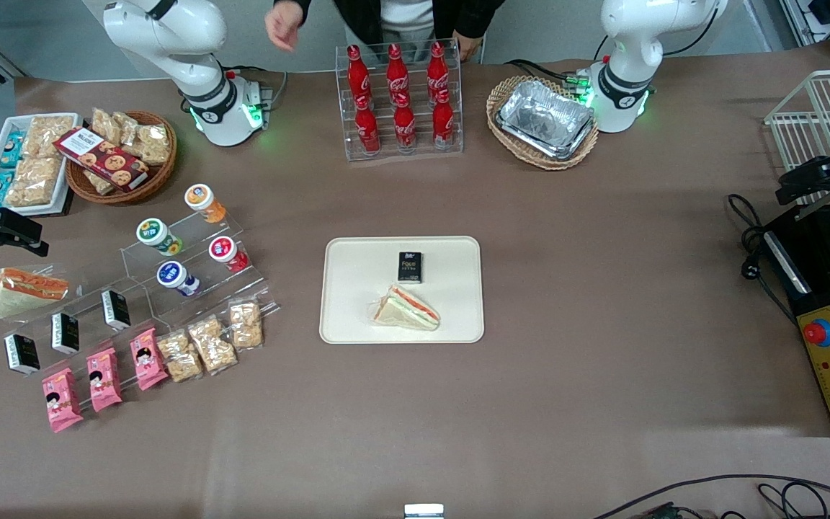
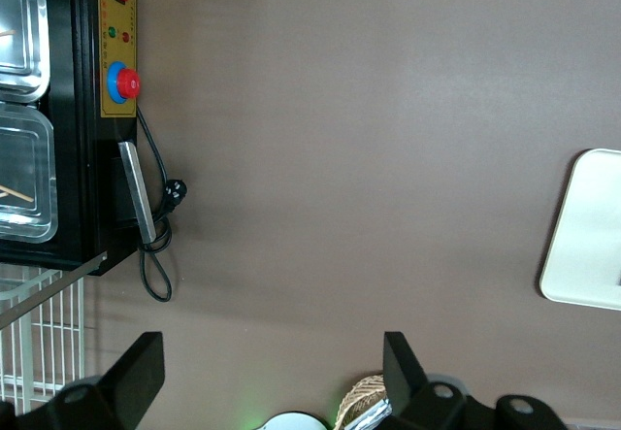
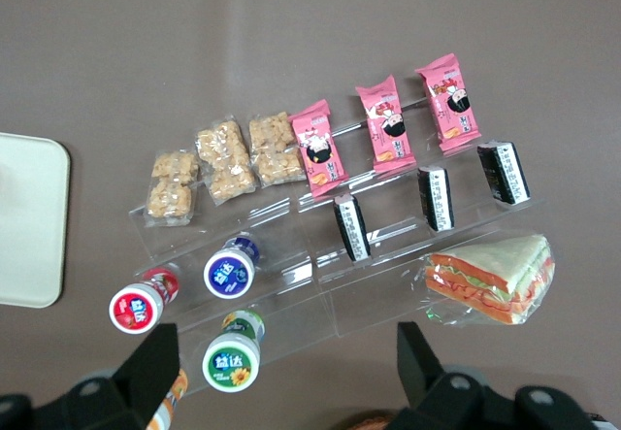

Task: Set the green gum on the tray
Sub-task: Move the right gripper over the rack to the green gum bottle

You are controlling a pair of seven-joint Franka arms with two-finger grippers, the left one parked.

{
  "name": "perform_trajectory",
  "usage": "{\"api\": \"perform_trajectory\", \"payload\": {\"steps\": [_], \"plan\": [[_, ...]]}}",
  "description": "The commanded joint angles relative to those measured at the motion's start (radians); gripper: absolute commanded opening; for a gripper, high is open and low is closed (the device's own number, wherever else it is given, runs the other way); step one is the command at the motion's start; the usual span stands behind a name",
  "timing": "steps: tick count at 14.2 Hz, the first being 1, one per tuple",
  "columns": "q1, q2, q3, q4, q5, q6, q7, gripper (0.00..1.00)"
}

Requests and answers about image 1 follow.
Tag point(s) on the green gum bottle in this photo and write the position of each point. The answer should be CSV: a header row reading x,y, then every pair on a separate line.
x,y
157,236

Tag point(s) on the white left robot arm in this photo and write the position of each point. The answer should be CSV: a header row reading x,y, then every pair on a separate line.
x,y
631,43

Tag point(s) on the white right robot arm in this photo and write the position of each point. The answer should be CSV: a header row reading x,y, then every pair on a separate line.
x,y
192,43

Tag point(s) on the blue gum bottle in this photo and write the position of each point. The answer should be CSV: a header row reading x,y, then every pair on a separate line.
x,y
176,277

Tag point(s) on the orange gum bottle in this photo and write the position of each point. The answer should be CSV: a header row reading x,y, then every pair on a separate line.
x,y
203,202

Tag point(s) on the red gum bottle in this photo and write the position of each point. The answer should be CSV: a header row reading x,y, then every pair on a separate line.
x,y
228,252

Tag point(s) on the cream plastic serving tray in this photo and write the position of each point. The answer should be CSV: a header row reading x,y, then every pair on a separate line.
x,y
357,288

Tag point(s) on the person's right hand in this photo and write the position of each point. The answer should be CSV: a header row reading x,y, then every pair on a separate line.
x,y
282,23

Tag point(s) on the person's left hand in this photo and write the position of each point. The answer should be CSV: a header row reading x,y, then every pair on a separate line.
x,y
468,45

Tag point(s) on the blue snack packet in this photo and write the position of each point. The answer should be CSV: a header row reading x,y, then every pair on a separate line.
x,y
11,149
1,189

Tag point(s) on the wrapped triangle sandwich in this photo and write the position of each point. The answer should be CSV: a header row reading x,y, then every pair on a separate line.
x,y
406,310
26,292

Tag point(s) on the rice crisp snack pack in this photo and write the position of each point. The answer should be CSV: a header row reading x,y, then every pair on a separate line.
x,y
246,324
33,180
180,356
212,344
49,135

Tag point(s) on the clear bagged snack pack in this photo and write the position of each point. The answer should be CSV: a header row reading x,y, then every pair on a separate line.
x,y
105,124
100,184
148,140

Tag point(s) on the black tissue pack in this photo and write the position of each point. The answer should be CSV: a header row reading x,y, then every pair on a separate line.
x,y
22,355
116,310
410,267
65,333

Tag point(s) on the red cookie box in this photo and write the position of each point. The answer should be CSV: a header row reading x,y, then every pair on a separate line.
x,y
101,158

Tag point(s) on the clear container with snacks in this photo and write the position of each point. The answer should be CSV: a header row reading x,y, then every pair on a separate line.
x,y
141,285

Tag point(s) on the brown wicker snack basket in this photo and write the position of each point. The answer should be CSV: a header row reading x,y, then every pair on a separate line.
x,y
155,180

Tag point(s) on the metal shelf rack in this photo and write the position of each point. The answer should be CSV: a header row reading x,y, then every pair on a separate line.
x,y
829,21

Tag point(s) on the pink snack packet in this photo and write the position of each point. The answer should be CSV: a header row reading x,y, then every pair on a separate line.
x,y
148,359
62,400
104,380

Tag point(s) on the black sealing machine yellow panel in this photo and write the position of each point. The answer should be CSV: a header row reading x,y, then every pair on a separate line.
x,y
829,375

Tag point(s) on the wicker basket with foil trays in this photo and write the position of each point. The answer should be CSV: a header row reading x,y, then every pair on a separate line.
x,y
566,160

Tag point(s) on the stacked aluminium foil trays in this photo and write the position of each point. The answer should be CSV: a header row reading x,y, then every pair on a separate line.
x,y
545,119

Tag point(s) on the red cola bottle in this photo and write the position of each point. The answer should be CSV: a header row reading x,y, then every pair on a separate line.
x,y
438,68
357,72
405,126
443,122
367,128
397,71

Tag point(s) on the clear acrylic bottle rack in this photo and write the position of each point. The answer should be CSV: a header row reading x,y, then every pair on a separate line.
x,y
385,155

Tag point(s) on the person's dark jacket torso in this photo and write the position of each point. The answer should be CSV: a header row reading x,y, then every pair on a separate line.
x,y
408,14

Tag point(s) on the small white device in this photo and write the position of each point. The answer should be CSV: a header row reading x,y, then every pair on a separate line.
x,y
424,512

